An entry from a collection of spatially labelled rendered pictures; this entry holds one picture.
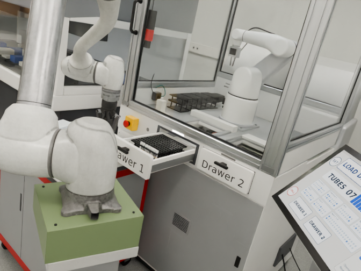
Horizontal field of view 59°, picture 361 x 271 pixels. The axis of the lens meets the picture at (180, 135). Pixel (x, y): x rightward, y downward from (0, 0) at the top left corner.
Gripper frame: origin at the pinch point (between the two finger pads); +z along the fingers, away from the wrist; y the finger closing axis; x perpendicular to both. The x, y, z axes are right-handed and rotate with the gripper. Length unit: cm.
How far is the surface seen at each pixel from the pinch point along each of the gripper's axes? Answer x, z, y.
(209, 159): 5, -4, 54
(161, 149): -3.3, -5.1, 32.4
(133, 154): -17.7, -5.1, 24.6
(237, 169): 0, -6, 68
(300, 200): -35, -17, 92
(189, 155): 6.7, -2.6, 43.6
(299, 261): 88, 85, 126
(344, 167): -30, -30, 102
